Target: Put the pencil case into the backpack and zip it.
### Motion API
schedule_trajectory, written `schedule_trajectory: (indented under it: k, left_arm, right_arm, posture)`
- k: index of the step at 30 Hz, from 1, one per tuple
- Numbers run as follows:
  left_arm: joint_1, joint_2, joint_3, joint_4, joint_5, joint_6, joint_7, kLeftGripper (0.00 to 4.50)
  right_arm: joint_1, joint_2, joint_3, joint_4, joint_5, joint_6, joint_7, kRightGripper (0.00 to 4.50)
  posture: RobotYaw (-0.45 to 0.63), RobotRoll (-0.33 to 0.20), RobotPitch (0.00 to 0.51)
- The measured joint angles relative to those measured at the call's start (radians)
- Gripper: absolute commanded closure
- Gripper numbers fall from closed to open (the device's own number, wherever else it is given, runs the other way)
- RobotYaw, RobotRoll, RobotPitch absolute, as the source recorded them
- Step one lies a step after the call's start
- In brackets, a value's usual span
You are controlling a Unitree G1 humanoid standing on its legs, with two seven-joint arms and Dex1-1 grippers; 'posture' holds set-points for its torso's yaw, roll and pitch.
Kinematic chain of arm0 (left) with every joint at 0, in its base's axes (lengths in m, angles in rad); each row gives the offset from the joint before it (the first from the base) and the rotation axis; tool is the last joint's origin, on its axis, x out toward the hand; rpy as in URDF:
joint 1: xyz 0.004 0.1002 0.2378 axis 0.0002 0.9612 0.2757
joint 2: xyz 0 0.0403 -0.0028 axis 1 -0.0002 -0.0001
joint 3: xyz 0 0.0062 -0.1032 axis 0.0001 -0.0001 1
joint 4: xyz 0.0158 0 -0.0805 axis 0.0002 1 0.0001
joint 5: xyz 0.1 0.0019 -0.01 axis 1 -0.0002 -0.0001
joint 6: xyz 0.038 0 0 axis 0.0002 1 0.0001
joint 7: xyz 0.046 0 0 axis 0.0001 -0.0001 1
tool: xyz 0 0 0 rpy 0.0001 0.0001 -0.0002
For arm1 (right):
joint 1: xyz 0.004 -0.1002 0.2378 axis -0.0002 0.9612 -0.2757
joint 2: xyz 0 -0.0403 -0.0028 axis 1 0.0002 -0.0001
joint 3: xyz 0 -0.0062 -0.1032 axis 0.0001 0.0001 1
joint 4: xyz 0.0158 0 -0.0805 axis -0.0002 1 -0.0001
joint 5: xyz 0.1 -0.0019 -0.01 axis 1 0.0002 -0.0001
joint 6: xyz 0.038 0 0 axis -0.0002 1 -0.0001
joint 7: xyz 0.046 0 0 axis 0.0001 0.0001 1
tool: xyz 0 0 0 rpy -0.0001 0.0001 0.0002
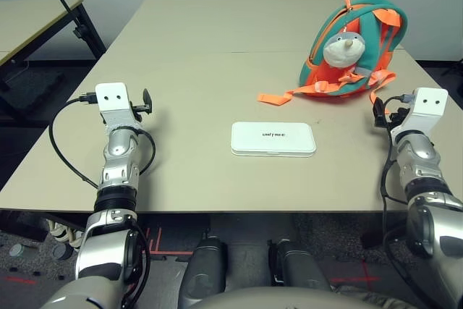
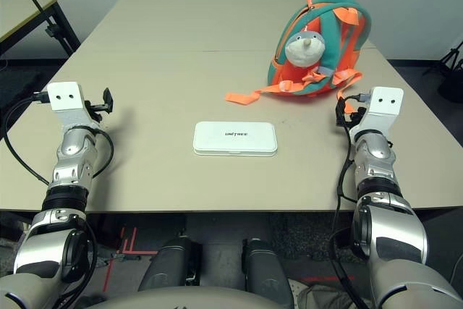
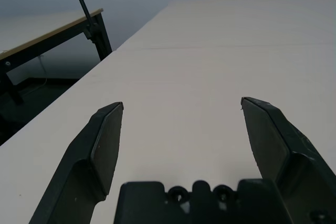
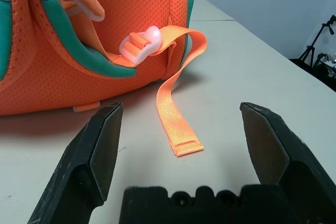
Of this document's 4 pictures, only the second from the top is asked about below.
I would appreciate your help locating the white plastic pencil case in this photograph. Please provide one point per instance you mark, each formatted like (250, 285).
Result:
(235, 142)

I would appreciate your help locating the dark grey robot right leg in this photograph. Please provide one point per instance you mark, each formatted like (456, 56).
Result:
(264, 269)

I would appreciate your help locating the grey white plush toy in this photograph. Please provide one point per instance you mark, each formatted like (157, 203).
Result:
(304, 52)

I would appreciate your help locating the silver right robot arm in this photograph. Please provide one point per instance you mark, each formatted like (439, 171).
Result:
(376, 146)

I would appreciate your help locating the black tripod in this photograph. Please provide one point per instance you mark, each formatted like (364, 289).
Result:
(450, 56)

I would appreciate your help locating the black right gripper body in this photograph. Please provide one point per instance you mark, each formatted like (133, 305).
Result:
(352, 117)

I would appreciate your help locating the beige robot torso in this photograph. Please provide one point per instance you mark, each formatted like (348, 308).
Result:
(181, 301)

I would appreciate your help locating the black stand pole with clamp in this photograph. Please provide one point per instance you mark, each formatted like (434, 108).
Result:
(53, 31)

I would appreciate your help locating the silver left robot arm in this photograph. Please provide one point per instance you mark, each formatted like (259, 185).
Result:
(68, 146)

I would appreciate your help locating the dark grey robot leg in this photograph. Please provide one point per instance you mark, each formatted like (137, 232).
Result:
(264, 269)
(170, 262)

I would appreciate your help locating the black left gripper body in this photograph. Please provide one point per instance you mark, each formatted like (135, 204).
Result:
(94, 109)

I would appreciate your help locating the dark grey robot left leg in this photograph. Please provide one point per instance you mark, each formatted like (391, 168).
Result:
(170, 262)

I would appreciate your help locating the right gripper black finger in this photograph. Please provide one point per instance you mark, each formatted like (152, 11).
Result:
(339, 111)

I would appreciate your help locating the side table with black frame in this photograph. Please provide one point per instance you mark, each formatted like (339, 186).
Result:
(18, 19)

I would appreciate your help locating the teal and orange backpack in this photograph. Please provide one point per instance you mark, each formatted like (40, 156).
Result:
(285, 70)

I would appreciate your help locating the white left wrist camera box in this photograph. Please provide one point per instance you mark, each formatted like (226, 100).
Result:
(63, 97)

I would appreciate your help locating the black equipment bag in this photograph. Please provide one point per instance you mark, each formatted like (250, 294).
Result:
(454, 88)

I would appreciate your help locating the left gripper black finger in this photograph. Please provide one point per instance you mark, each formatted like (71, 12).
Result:
(108, 100)

